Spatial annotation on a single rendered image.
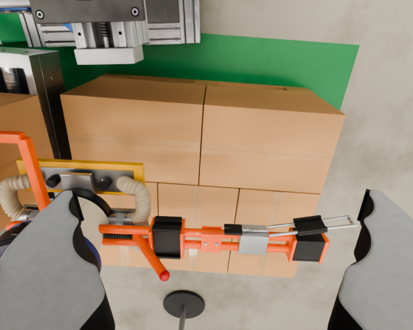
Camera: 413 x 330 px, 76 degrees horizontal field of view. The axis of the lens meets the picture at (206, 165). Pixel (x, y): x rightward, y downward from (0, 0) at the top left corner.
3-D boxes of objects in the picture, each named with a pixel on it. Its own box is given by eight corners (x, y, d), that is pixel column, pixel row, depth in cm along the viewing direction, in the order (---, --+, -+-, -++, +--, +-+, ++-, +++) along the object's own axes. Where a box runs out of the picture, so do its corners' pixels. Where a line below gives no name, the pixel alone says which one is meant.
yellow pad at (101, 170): (29, 187, 77) (18, 198, 72) (19, 156, 72) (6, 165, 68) (146, 192, 77) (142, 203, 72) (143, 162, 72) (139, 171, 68)
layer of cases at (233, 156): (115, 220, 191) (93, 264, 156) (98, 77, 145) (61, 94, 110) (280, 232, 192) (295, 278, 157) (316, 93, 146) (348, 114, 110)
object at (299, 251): (284, 247, 71) (288, 262, 67) (288, 226, 68) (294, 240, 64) (314, 249, 71) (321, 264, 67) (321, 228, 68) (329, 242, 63)
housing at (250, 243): (236, 242, 71) (238, 255, 67) (238, 222, 68) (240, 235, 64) (262, 243, 71) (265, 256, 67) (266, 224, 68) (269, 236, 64)
